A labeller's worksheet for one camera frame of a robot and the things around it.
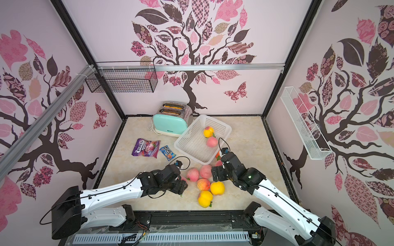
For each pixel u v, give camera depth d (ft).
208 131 3.38
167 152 3.20
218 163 2.88
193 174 2.73
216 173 2.24
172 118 3.21
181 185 2.33
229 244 2.27
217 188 2.61
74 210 1.32
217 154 2.87
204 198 2.47
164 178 1.96
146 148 3.25
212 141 3.24
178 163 2.38
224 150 2.23
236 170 1.83
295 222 1.35
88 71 2.73
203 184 2.63
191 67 3.05
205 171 2.74
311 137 2.45
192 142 3.39
